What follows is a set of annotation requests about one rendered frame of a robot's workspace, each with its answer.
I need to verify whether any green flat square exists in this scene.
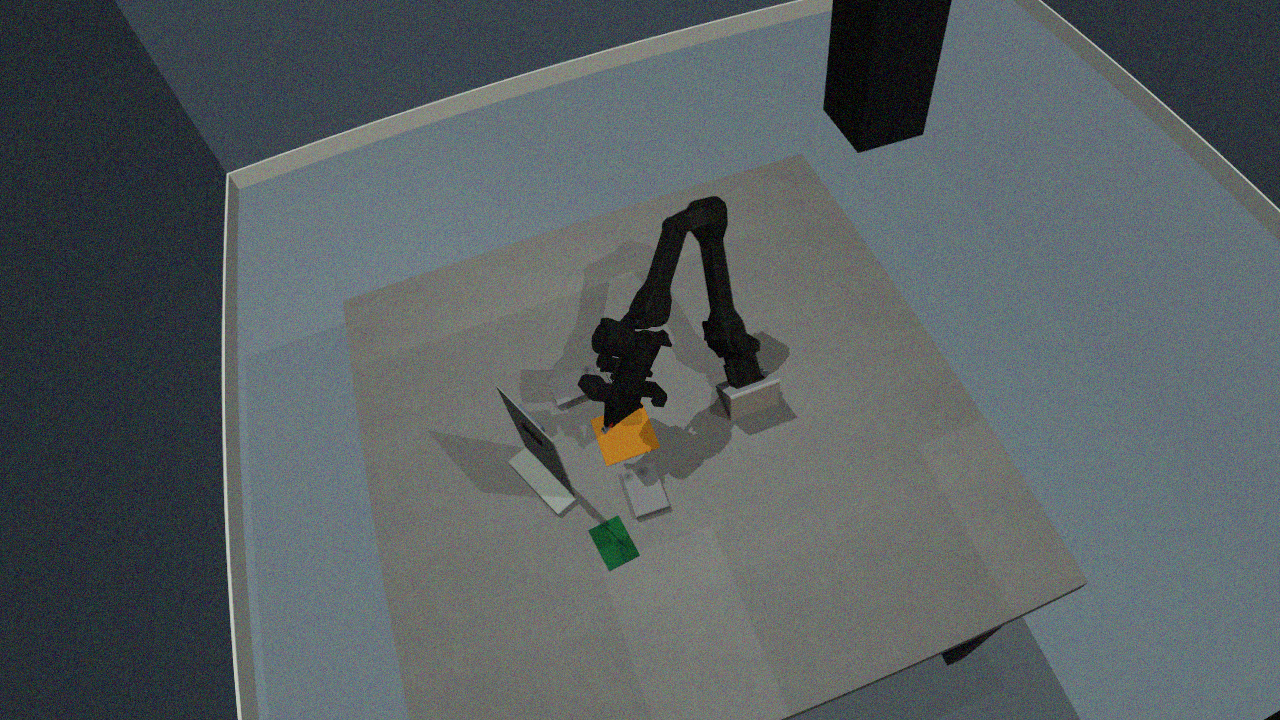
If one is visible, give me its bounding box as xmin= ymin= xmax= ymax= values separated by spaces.
xmin=589 ymin=516 xmax=640 ymax=571

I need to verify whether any orange square marking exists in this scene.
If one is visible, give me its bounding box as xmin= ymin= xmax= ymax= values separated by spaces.
xmin=590 ymin=402 xmax=660 ymax=468

